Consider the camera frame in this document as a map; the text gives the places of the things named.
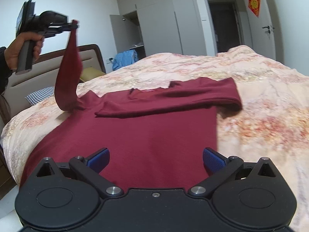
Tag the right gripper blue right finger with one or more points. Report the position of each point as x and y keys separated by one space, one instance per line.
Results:
x=220 y=169

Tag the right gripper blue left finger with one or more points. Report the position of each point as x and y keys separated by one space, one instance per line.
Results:
x=88 y=169

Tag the dark red knit sweater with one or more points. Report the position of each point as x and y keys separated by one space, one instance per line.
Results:
x=155 y=137

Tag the blue clothes pile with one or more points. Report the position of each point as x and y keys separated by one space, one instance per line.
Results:
x=124 y=59

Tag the white bedroom door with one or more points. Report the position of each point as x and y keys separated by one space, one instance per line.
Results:
x=262 y=42

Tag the person's left hand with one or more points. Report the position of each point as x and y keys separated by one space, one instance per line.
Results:
x=12 y=52

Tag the brown padded bed headboard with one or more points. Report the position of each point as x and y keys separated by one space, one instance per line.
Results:
x=43 y=74

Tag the olive green pillow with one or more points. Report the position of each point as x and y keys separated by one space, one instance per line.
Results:
x=90 y=73

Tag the floral peach bed quilt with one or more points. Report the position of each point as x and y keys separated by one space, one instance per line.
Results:
x=270 y=134

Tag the black white houndstooth pillow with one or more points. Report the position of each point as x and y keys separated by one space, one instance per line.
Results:
x=40 y=95

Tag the grey built-in wardrobe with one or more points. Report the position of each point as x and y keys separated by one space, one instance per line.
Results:
x=158 y=26

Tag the red fu door decoration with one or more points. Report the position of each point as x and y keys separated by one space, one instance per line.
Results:
x=254 y=6

